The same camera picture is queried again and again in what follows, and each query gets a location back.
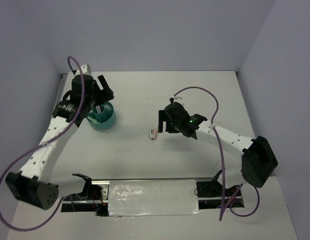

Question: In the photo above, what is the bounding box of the pink white mini stapler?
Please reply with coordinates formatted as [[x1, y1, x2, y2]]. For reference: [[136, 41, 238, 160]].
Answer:
[[149, 128, 158, 141]]

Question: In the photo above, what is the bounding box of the green highlighter cap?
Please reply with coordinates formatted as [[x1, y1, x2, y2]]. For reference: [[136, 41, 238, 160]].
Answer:
[[88, 117, 99, 124]]

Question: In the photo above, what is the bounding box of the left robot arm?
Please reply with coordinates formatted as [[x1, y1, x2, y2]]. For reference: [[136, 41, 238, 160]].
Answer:
[[5, 74, 114, 210]]

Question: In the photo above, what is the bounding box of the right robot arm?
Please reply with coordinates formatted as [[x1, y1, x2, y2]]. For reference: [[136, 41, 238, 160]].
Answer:
[[158, 102, 278, 196]]

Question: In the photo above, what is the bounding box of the teal round divided container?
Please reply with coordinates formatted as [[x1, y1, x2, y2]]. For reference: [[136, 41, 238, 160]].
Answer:
[[87, 101, 116, 131]]

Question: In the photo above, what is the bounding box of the silver foil base cover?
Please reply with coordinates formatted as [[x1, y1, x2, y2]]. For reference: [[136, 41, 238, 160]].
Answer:
[[108, 179, 200, 217]]

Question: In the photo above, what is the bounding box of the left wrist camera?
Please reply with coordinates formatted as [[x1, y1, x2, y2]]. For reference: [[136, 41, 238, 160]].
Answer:
[[74, 63, 92, 76]]

